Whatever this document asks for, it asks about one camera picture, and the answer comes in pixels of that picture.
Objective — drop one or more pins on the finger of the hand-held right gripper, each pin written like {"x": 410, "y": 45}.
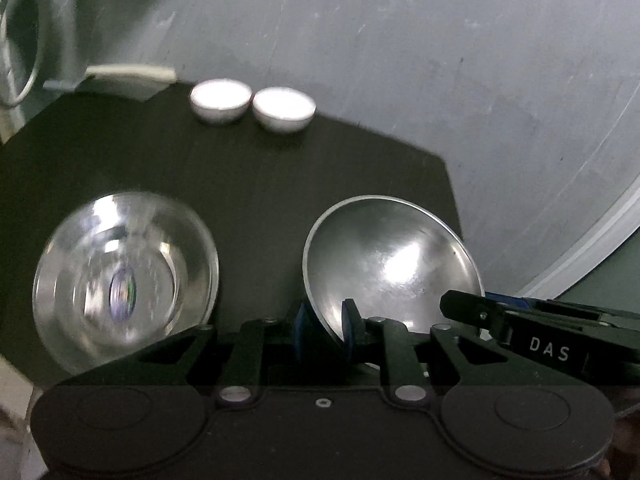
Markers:
{"x": 515, "y": 301}
{"x": 470, "y": 310}

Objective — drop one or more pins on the white ceramic bowl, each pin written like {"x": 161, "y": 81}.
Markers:
{"x": 284, "y": 107}
{"x": 220, "y": 97}

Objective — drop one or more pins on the large steel plate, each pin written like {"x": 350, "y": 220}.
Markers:
{"x": 55, "y": 320}

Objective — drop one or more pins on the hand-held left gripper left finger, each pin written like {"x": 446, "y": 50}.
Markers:
{"x": 302, "y": 332}

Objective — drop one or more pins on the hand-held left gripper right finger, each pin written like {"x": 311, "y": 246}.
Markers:
{"x": 351, "y": 327}

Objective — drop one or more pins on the deep steel bowl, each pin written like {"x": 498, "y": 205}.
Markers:
{"x": 400, "y": 260}

